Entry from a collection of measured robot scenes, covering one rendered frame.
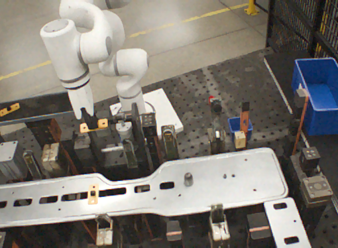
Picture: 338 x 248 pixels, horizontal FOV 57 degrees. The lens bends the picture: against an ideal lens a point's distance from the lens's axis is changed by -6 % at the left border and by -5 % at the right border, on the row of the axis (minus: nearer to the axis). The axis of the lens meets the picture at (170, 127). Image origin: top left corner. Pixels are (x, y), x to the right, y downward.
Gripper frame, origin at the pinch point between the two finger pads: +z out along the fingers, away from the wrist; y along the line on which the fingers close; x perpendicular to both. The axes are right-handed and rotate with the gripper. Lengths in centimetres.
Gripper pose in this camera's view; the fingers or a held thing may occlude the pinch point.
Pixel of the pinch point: (91, 120)
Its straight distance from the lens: 98.3
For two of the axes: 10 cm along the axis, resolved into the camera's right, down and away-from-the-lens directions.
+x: 9.7, -2.2, 0.7
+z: 1.0, 6.9, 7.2
